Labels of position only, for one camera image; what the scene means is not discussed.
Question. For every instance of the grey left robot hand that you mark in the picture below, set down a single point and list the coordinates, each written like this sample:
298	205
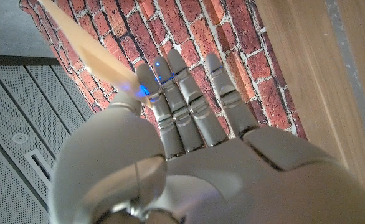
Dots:
201	180

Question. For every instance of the thin beige paper folder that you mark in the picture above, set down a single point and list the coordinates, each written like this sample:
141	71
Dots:
92	53

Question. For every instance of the red brick printed backdrop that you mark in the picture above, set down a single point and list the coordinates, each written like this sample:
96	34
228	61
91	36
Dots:
201	31

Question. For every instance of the ceiling air vent slot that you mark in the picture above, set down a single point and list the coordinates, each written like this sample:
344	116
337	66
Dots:
37	165

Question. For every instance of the round ceiling sensor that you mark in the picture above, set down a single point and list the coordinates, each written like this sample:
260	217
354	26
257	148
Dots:
20	138

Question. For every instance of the grey tape outline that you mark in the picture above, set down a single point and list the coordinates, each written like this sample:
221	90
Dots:
346	53

